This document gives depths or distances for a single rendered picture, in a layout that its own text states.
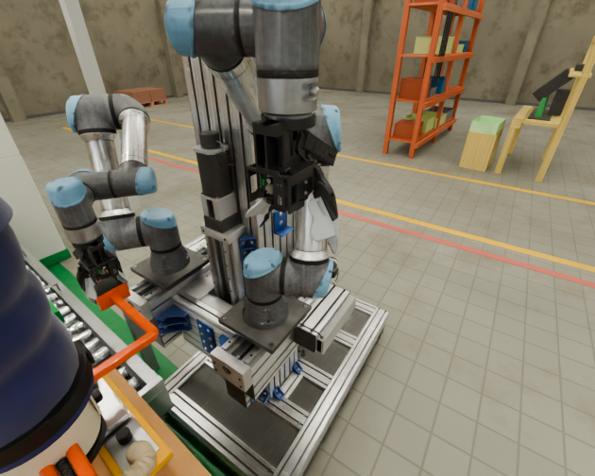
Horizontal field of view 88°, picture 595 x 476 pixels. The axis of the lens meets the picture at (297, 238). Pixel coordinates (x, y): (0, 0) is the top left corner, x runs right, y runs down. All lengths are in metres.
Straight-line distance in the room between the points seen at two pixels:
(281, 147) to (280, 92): 0.06
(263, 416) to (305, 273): 1.07
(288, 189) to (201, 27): 0.25
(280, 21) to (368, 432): 1.92
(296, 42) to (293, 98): 0.05
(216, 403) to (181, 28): 1.67
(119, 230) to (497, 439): 2.10
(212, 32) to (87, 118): 0.83
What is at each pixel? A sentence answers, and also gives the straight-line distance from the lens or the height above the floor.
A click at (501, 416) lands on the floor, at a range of 2.34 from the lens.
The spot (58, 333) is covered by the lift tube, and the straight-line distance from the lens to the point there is 0.67.
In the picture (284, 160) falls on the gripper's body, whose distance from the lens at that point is 0.40.
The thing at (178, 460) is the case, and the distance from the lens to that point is 0.96.
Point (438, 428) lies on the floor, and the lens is 2.15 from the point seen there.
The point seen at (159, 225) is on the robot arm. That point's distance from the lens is 1.21.
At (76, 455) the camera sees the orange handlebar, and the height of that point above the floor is 1.18.
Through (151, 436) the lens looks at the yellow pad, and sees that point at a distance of 0.88.
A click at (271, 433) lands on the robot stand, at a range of 1.76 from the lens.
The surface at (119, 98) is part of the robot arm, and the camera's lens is 1.28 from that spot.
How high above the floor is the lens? 1.80
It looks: 32 degrees down
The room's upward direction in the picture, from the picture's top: straight up
